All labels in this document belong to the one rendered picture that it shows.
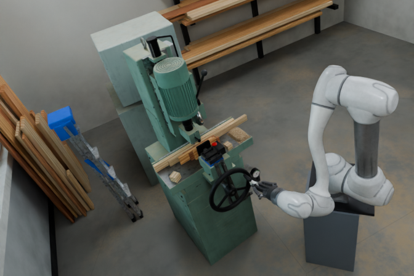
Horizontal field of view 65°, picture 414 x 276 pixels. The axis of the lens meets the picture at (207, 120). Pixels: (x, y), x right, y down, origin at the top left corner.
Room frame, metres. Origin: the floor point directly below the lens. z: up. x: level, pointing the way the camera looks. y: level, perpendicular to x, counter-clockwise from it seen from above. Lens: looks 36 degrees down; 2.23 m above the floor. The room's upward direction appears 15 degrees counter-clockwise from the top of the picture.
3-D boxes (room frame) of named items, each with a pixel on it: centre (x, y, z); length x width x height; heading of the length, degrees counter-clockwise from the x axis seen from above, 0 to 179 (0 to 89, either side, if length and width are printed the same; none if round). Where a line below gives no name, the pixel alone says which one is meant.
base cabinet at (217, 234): (1.67, 0.16, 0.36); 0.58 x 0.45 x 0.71; 24
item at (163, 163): (1.59, 0.10, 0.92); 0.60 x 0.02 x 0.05; 114
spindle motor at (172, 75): (1.56, 0.11, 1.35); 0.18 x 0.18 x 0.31
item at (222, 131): (1.60, 0.02, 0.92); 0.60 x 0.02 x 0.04; 114
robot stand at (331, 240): (1.22, -0.60, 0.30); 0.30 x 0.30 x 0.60; 61
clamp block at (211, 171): (1.39, 0.02, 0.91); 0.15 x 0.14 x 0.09; 114
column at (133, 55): (1.82, 0.24, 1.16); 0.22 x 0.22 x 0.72; 24
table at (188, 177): (1.47, 0.05, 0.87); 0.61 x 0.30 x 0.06; 114
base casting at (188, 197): (1.67, 0.16, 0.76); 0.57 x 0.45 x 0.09; 24
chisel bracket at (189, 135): (1.58, 0.12, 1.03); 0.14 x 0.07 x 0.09; 24
